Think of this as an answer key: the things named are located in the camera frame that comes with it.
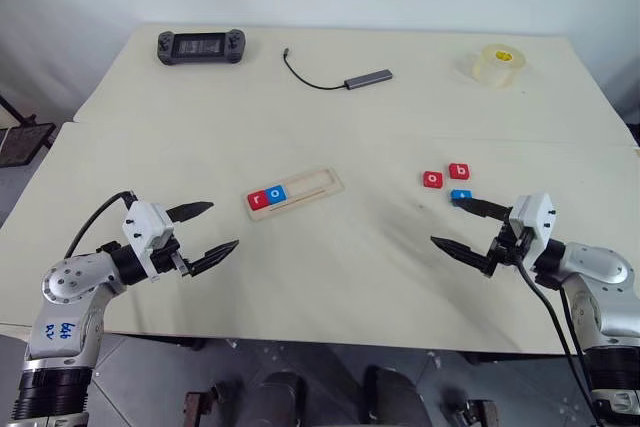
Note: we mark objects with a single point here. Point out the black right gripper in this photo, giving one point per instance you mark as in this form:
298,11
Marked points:
505,247

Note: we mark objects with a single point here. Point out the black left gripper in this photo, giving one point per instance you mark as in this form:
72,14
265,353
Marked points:
165,259

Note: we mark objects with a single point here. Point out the red letter tile b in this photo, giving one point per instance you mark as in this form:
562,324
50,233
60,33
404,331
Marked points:
460,171

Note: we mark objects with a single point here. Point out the red letter tile o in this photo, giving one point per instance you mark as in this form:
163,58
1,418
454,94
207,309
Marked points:
433,179

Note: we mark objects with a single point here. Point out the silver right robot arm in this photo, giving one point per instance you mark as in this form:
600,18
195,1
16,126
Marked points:
595,267

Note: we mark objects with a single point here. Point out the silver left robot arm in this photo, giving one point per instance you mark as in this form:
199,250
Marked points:
65,282

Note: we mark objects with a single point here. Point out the red letter tile r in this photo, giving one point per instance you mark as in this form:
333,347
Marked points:
258,200

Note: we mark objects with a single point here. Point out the blue letter tile o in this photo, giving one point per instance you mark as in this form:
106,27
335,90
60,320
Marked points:
275,194

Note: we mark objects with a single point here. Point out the wooden letter tray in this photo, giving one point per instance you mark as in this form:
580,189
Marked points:
310,184

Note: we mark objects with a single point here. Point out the clear tape roll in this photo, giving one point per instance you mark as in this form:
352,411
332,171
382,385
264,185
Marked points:
492,69

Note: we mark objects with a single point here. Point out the black handheld game console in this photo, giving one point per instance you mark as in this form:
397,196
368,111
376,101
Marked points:
200,47

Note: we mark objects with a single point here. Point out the dark rounded shape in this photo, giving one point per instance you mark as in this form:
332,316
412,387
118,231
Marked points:
280,402

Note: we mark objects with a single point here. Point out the black metal stand base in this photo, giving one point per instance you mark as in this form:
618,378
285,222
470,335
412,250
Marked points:
25,142

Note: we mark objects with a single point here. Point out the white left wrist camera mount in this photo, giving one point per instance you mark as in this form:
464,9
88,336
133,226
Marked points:
145,224

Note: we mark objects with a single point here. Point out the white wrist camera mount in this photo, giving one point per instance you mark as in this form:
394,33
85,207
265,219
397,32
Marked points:
145,224
535,214

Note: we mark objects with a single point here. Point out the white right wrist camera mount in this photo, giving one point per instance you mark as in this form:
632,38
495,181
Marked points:
535,214

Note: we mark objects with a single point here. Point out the rusty brown metal bracket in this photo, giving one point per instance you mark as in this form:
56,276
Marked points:
196,409
489,414

